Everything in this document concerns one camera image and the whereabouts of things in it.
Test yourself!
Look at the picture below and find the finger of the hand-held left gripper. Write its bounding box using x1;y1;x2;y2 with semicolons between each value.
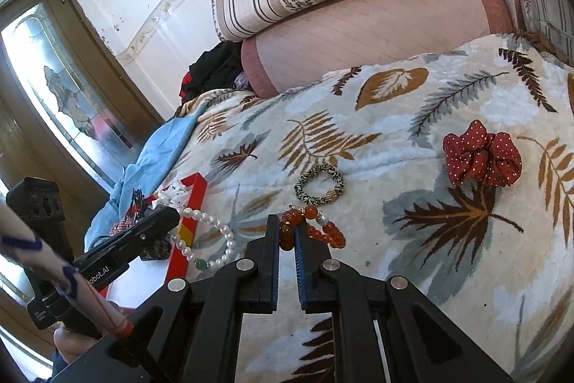
108;207;180;253

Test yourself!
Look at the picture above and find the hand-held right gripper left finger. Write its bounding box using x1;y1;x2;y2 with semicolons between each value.
54;213;281;383

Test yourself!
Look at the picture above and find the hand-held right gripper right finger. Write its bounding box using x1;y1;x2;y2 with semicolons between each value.
293;222;514;383

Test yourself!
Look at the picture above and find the black hair claw clip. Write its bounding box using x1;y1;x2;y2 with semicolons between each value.
130;188;151;215

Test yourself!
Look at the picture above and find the grey sheer scrunchie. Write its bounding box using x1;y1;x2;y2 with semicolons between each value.
139;237;175;262

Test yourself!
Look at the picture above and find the red plaid scrunchie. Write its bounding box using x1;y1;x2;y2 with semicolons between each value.
110;215;144;238

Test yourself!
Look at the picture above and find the red bead bracelet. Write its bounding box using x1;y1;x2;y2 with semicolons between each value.
279;206;347;251

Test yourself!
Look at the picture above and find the pearl bracelet with green beads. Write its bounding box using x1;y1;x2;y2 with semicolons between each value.
176;207;237;271

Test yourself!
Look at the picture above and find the red box with white inside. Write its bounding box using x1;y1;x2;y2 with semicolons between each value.
105;173;209;312

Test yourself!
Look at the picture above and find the person's left hand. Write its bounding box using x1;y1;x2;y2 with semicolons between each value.
54;322;108;368

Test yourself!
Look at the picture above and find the white dotted scrunchie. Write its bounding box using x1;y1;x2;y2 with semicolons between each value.
157;181;194;204

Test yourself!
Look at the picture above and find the cream patterned stick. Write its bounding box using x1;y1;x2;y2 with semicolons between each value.
0;206;135;339

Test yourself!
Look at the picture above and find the light blue cloth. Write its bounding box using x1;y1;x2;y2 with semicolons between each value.
84;114;200;251

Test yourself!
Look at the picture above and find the leaf print plush blanket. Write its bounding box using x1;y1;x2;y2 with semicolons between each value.
175;32;574;383

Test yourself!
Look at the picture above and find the wooden glass door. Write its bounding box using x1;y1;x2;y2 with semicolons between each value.
0;0;166;366

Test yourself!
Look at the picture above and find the pile of dark clothes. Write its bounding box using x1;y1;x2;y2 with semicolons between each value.
179;42;245;103

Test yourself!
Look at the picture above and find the red polka dot scrunchie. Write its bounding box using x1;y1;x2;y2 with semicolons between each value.
442;120;523;187

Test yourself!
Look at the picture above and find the pink quilted bolster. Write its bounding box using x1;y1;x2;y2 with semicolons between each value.
241;0;513;97

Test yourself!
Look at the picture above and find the leopard print hair tie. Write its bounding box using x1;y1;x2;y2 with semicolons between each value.
293;163;345;205

